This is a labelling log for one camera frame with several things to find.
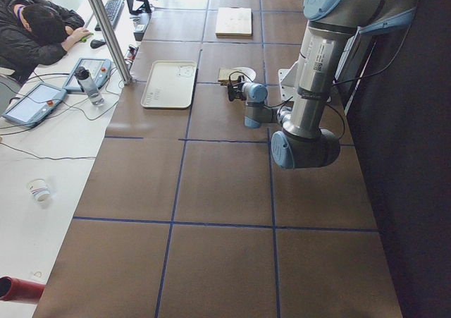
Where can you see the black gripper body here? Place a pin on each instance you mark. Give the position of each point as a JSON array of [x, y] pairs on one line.
[[235, 91]]

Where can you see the brown bread slice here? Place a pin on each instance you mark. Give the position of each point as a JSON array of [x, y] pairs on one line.
[[226, 75]]

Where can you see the white round plate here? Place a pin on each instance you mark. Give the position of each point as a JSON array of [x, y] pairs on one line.
[[248, 73]]

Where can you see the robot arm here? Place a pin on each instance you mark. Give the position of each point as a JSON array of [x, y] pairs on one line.
[[301, 143]]

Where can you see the cream bear serving tray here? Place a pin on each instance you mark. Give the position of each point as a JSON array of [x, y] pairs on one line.
[[170, 85]]

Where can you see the wooden cutting board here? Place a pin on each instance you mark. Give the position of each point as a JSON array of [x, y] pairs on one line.
[[233, 21]]

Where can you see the far teach pendant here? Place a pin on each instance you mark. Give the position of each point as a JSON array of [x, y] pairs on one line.
[[99, 69]]

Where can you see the teach pendant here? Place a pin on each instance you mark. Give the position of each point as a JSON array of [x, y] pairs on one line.
[[33, 107], [99, 69]]

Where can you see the black keyboard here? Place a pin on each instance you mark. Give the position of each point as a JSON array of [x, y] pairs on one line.
[[113, 10]]

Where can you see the black computer mouse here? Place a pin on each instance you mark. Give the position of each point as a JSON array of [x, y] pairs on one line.
[[96, 43]]

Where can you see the clear water bottle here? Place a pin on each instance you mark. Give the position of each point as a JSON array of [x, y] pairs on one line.
[[88, 86]]

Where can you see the near teach pendant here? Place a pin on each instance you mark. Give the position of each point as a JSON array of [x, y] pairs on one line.
[[33, 107]]

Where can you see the person in black jacket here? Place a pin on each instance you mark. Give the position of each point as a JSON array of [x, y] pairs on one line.
[[37, 33]]

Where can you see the paper cup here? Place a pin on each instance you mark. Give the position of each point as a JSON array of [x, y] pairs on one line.
[[39, 189]]

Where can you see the red cylinder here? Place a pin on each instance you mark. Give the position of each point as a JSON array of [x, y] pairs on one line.
[[18, 290]]

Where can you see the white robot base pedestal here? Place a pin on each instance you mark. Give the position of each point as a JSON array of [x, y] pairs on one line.
[[287, 82]]

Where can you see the aluminium frame post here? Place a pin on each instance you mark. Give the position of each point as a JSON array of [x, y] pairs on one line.
[[111, 40]]

